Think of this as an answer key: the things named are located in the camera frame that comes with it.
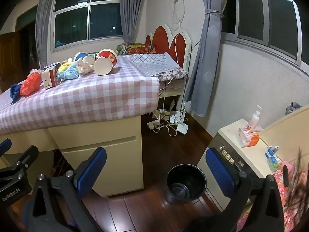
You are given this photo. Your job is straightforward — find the pink checkered tablecloth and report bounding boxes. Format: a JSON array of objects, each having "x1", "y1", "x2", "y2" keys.
[{"x1": 0, "y1": 53, "x2": 160, "y2": 136}]

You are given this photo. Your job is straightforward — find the red white paper bucket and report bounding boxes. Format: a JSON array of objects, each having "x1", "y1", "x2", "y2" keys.
[{"x1": 94, "y1": 49, "x2": 118, "y2": 76}]

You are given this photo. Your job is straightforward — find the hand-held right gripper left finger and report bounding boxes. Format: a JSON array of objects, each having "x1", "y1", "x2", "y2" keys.
[{"x1": 24, "y1": 147, "x2": 107, "y2": 232}]

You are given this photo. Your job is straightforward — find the yellow towel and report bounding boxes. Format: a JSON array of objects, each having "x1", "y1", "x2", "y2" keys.
[{"x1": 58, "y1": 61, "x2": 73, "y2": 73}]

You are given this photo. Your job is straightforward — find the blue cloth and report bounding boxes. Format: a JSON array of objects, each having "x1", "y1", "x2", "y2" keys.
[{"x1": 10, "y1": 83, "x2": 25, "y2": 104}]

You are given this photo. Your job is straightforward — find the red plastic bag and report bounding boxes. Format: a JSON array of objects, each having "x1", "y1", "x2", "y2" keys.
[{"x1": 20, "y1": 72, "x2": 42, "y2": 96}]

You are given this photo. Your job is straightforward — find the dark strands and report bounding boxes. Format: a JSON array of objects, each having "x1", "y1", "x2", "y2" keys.
[{"x1": 281, "y1": 147, "x2": 309, "y2": 223}]

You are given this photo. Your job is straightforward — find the red white headboard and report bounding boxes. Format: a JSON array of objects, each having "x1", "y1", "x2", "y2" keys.
[{"x1": 145, "y1": 24, "x2": 192, "y2": 68}]

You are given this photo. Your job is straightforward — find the sliding window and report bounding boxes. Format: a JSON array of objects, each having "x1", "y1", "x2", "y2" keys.
[
  {"x1": 52, "y1": 0, "x2": 125, "y2": 52},
  {"x1": 221, "y1": 0, "x2": 309, "y2": 66}
]

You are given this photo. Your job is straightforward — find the small red white box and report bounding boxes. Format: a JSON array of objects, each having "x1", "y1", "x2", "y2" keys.
[{"x1": 42, "y1": 68, "x2": 57, "y2": 89}]

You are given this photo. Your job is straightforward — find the white power strip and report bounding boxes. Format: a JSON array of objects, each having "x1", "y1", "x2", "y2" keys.
[
  {"x1": 147, "y1": 119, "x2": 161, "y2": 130},
  {"x1": 153, "y1": 110, "x2": 180, "y2": 122}
]

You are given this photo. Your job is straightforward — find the pink floral cloth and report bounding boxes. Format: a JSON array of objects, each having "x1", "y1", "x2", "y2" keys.
[{"x1": 237, "y1": 161, "x2": 309, "y2": 232}]

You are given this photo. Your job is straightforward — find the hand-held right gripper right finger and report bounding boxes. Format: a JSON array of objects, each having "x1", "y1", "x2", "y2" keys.
[{"x1": 205, "y1": 148, "x2": 285, "y2": 232}]

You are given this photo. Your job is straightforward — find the orange tissue pack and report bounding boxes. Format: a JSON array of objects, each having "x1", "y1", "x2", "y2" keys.
[{"x1": 238, "y1": 127, "x2": 260, "y2": 148}]

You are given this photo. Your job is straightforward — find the cream curved board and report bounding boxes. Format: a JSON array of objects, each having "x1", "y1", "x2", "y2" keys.
[{"x1": 259, "y1": 106, "x2": 309, "y2": 165}]

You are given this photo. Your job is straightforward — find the light blue face mask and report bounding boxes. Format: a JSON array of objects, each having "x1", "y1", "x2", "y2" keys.
[{"x1": 57, "y1": 68, "x2": 80, "y2": 81}]

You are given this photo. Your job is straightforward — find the blue white small carton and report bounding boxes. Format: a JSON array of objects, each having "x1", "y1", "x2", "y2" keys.
[{"x1": 264, "y1": 145, "x2": 280, "y2": 172}]

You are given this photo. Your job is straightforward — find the black trash bin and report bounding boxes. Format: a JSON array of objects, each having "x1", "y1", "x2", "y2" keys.
[{"x1": 165, "y1": 164, "x2": 207, "y2": 205}]

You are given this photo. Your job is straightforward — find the white grid pattern blanket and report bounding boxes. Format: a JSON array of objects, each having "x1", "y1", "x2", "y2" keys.
[{"x1": 127, "y1": 52, "x2": 180, "y2": 78}]

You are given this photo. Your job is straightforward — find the white tissue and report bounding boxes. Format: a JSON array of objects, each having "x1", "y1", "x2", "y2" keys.
[{"x1": 76, "y1": 59, "x2": 94, "y2": 76}]

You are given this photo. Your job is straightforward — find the pump bottle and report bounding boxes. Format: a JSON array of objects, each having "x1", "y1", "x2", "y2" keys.
[{"x1": 246, "y1": 105, "x2": 263, "y2": 128}]

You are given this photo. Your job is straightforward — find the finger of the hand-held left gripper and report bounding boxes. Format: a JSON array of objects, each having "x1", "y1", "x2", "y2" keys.
[
  {"x1": 0, "y1": 138, "x2": 12, "y2": 156},
  {"x1": 10, "y1": 145, "x2": 39, "y2": 174}
]

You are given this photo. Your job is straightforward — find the grey cloth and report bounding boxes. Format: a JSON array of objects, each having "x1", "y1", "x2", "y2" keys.
[{"x1": 285, "y1": 101, "x2": 303, "y2": 115}]

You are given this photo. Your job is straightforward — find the wooden door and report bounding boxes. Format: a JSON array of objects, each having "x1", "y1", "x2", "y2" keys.
[{"x1": 0, "y1": 31, "x2": 22, "y2": 93}]

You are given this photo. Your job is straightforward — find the tied grey curtain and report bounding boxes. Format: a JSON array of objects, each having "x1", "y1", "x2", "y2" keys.
[{"x1": 183, "y1": 0, "x2": 231, "y2": 118}]

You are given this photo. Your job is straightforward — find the cream desk cabinet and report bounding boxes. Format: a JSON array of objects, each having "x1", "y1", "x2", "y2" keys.
[{"x1": 0, "y1": 115, "x2": 145, "y2": 197}]

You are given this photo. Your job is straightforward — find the white charger cable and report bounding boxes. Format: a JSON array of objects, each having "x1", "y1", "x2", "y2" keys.
[{"x1": 158, "y1": 0, "x2": 187, "y2": 116}]

